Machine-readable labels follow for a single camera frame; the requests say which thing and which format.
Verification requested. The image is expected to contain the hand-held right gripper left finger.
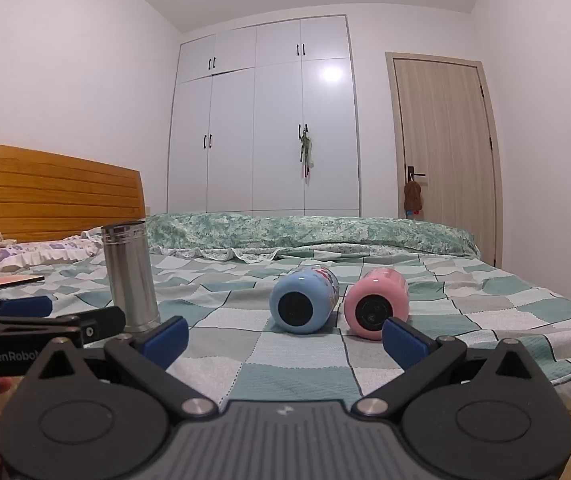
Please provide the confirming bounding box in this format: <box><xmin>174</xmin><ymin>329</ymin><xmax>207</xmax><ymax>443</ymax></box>
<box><xmin>16</xmin><ymin>316</ymin><xmax>219</xmax><ymax>419</ymax></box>

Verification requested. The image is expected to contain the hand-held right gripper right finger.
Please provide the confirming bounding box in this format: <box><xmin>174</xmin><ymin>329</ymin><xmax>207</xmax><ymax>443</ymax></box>
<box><xmin>350</xmin><ymin>317</ymin><xmax>556</xmax><ymax>419</ymax></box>

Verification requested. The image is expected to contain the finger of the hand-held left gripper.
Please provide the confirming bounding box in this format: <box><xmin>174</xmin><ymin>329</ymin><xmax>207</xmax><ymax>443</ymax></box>
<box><xmin>40</xmin><ymin>306</ymin><xmax>127</xmax><ymax>347</ymax></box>
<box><xmin>0</xmin><ymin>296</ymin><xmax>54</xmax><ymax>322</ymax></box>

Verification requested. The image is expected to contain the pink cup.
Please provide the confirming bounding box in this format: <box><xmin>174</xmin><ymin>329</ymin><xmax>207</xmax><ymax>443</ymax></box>
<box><xmin>344</xmin><ymin>267</ymin><xmax>411</xmax><ymax>340</ymax></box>

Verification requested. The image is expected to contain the blue cup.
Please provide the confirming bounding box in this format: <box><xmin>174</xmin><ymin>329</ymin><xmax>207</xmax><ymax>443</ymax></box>
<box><xmin>270</xmin><ymin>266</ymin><xmax>341</xmax><ymax>335</ymax></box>

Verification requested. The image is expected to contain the stainless steel cup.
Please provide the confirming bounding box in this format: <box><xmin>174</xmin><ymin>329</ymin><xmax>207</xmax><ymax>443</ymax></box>
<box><xmin>101</xmin><ymin>219</ymin><xmax>162</xmax><ymax>334</ymax></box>

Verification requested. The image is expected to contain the pink flat tablet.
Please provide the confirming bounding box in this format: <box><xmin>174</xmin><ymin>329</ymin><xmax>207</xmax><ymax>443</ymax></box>
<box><xmin>0</xmin><ymin>273</ymin><xmax>46</xmax><ymax>294</ymax></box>

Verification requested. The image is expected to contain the purple floral pillow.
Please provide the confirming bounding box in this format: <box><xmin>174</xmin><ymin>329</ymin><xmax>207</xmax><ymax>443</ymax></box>
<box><xmin>0</xmin><ymin>231</ymin><xmax>105</xmax><ymax>274</ymax></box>

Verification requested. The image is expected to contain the checkered bed sheet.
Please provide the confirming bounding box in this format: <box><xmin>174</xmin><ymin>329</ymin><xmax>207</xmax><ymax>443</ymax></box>
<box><xmin>0</xmin><ymin>244</ymin><xmax>571</xmax><ymax>412</ymax></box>

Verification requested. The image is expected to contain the wooden headboard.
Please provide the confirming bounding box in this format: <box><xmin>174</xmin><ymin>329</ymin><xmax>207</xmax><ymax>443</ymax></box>
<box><xmin>0</xmin><ymin>139</ymin><xmax>148</xmax><ymax>244</ymax></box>

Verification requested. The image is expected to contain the green floral quilt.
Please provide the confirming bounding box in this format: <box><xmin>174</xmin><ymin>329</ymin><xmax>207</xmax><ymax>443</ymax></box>
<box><xmin>144</xmin><ymin>211</ymin><xmax>481</xmax><ymax>264</ymax></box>

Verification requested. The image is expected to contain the brown hanging bag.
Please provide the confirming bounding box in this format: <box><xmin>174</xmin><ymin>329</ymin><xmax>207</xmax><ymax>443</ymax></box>
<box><xmin>403</xmin><ymin>179</ymin><xmax>424</xmax><ymax>219</ymax></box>

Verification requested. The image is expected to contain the light wooden door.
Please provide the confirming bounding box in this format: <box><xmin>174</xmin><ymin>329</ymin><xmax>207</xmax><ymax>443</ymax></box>
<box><xmin>384</xmin><ymin>51</ymin><xmax>504</xmax><ymax>269</ymax></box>

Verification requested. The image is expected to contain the hanging green cloth ornament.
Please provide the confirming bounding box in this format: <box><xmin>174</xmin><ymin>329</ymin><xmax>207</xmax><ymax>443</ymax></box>
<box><xmin>297</xmin><ymin>131</ymin><xmax>315</xmax><ymax>180</ymax></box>

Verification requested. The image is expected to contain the white wardrobe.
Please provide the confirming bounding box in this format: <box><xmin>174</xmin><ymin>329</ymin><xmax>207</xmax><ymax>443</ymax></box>
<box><xmin>166</xmin><ymin>15</ymin><xmax>361</xmax><ymax>218</ymax></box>

